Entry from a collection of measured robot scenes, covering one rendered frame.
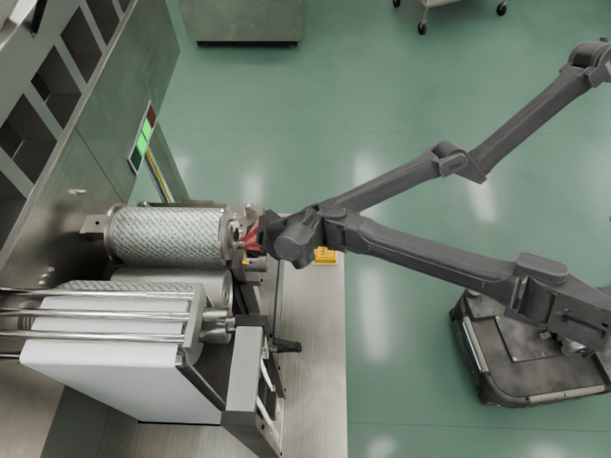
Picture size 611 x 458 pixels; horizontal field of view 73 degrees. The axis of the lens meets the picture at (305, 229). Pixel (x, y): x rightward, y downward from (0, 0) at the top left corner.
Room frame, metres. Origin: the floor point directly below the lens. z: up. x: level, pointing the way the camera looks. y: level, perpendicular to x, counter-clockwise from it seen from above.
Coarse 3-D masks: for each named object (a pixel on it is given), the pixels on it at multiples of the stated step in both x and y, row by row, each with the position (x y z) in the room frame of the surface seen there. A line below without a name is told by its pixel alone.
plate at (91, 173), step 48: (144, 0) 1.28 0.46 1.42; (144, 48) 1.16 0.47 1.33; (96, 96) 0.83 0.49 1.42; (144, 96) 1.05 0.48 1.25; (96, 144) 0.74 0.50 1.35; (48, 192) 0.53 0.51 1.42; (96, 192) 0.64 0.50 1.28; (48, 240) 0.45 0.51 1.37; (0, 384) 0.19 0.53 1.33; (48, 384) 0.22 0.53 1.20; (0, 432) 0.12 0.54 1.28; (48, 432) 0.14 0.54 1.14
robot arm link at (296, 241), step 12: (324, 216) 0.48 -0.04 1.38; (336, 216) 0.47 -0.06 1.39; (288, 228) 0.45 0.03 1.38; (300, 228) 0.45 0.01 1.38; (312, 228) 0.45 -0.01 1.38; (324, 228) 0.48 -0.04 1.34; (276, 240) 0.42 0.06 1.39; (288, 240) 0.42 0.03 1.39; (300, 240) 0.42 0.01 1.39; (312, 240) 0.43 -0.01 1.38; (324, 240) 0.46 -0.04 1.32; (276, 252) 0.41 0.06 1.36; (288, 252) 0.41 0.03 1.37; (300, 252) 0.40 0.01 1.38; (312, 252) 0.41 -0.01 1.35
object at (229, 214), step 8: (232, 216) 0.57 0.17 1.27; (112, 224) 0.53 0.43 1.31; (224, 224) 0.52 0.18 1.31; (112, 232) 0.52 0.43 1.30; (224, 232) 0.50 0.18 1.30; (112, 240) 0.50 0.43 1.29; (224, 240) 0.49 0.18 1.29; (112, 248) 0.49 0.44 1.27; (224, 248) 0.48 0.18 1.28; (232, 256) 0.49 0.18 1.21
